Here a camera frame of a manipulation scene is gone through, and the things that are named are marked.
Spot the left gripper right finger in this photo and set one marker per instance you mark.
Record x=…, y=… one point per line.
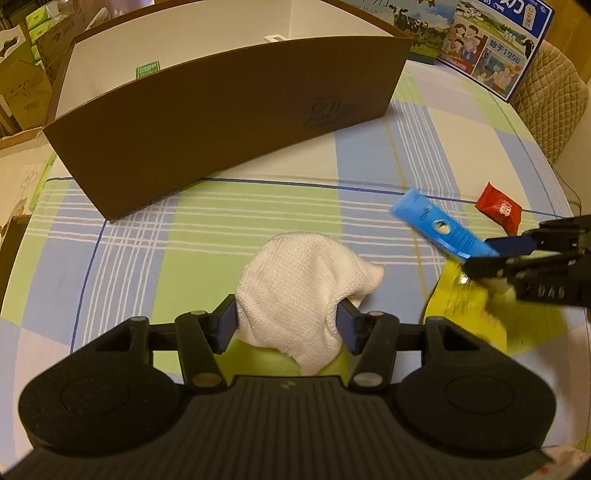
x=372, y=337

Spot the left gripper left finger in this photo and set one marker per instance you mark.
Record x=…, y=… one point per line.
x=200, y=337

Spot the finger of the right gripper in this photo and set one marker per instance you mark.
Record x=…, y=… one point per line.
x=494, y=267
x=521, y=245

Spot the yellow packet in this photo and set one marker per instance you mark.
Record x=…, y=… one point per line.
x=491, y=311

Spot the blue hand cream tube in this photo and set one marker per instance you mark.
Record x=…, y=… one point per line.
x=440, y=228

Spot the white cloth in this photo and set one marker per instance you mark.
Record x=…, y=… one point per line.
x=288, y=296

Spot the green medicine box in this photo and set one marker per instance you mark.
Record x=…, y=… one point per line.
x=147, y=69

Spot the white medicine box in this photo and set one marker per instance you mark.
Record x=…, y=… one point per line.
x=273, y=38

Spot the red snack packet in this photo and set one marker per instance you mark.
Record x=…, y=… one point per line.
x=500, y=208

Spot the plaid bed sheet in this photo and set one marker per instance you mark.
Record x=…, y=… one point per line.
x=77, y=275

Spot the quilted beige chair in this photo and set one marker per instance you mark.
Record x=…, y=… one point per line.
x=551, y=99

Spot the blue milk carton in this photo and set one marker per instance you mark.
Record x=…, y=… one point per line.
x=493, y=42

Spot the brown open cardboard box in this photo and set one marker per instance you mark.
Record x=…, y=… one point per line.
x=223, y=95

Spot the green pure milk carton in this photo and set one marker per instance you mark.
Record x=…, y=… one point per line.
x=427, y=21

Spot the green tissue packs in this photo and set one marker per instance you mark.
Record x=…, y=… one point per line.
x=46, y=17

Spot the brown carton with white handle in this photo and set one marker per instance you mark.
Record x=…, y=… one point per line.
x=25, y=88

